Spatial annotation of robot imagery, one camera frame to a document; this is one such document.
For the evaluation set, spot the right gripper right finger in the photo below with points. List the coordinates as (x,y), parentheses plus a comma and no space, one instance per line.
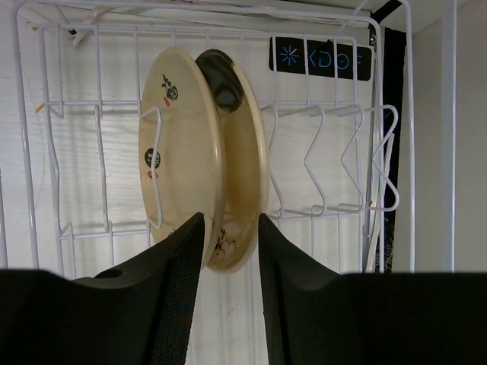
(314,315)

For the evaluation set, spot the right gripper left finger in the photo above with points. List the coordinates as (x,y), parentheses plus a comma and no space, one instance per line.
(138,312)

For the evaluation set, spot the cream yellow plate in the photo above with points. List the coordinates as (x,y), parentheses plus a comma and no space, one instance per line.
(181,152)

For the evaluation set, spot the black logo sticker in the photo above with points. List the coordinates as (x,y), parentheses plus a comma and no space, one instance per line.
(320,58)

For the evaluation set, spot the white wire dish rack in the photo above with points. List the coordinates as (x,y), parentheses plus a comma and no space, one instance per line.
(70,94)

